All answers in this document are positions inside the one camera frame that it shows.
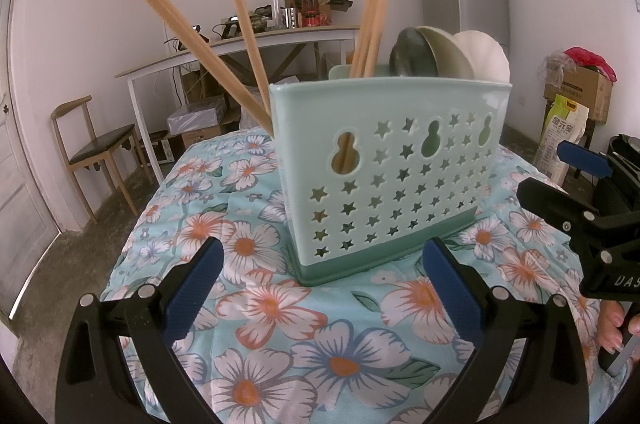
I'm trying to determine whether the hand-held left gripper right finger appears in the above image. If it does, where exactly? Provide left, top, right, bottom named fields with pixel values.
left=421, top=236, right=591, bottom=424

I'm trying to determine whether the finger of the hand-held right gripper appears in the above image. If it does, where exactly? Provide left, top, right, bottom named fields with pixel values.
left=556, top=140, right=624, bottom=180
left=516, top=177, right=609, bottom=263

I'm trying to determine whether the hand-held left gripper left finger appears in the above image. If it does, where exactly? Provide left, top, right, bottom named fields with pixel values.
left=55, top=235, right=225, bottom=424

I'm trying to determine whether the beige plastic spoon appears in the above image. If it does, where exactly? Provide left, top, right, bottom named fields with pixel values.
left=415, top=25, right=476, bottom=80

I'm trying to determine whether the mint green utensil holder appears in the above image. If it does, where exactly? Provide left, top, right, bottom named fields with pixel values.
left=268, top=64, right=513, bottom=287

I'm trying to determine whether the metal spoon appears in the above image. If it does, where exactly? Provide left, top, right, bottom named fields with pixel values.
left=389, top=27, right=441, bottom=79

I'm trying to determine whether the person's right hand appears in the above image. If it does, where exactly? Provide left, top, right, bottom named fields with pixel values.
left=597, top=303, right=640, bottom=356

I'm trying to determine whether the white rice bag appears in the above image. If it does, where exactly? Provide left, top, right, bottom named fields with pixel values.
left=539, top=94, right=590, bottom=182

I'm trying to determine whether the black trash bin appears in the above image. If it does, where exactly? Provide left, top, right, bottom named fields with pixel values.
left=606, top=133, right=640, bottom=212

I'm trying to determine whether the large cardboard box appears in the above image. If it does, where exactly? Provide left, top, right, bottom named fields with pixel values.
left=544, top=66, right=615, bottom=122

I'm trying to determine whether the clear plastic bag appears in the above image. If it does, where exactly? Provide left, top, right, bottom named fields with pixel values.
left=539, top=49, right=576, bottom=87

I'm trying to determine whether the red cloth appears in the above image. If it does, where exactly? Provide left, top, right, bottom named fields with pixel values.
left=564, top=46, right=617, bottom=82

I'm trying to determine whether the floral blanket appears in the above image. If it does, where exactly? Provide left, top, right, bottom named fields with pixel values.
left=102, top=129, right=640, bottom=424

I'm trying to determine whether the wooden chair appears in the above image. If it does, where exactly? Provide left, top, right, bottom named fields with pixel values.
left=50, top=95, right=153, bottom=225

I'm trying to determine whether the plastic wrapped box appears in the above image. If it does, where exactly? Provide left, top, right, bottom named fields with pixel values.
left=166, top=96, right=228, bottom=137

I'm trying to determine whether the white door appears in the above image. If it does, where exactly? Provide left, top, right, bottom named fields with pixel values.
left=0, top=0, right=61, bottom=330

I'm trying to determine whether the black device with lit screen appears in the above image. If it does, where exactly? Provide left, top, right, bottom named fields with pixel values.
left=187, top=24, right=211, bottom=47
left=215, top=15, right=261, bottom=37

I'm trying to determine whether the white table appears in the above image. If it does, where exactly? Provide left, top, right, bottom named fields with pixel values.
left=115, top=24, right=361, bottom=185

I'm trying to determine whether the cluster of bottles and boxes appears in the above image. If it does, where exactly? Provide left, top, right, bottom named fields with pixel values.
left=255, top=0, right=353, bottom=30

